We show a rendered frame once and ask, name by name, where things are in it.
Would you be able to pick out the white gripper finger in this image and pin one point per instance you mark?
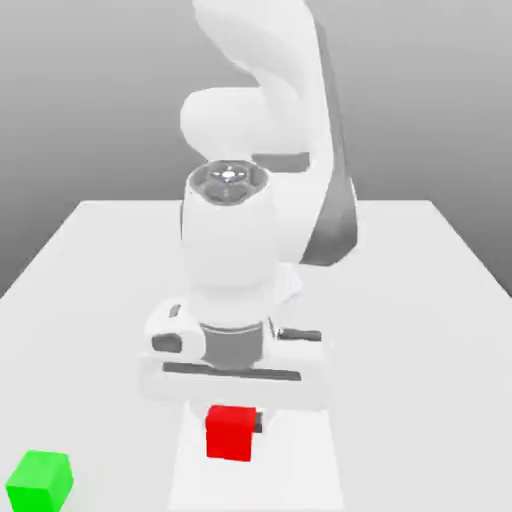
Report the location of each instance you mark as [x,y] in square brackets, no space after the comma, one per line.
[265,420]

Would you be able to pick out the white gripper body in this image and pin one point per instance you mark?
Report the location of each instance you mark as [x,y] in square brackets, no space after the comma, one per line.
[232,386]

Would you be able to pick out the small red cube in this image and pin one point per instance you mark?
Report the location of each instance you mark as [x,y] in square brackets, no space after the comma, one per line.
[230,434]

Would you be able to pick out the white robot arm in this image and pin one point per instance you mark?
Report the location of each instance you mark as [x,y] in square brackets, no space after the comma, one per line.
[228,240]

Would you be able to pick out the small green cube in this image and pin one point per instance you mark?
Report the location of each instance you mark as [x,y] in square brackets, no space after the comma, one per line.
[40,482]

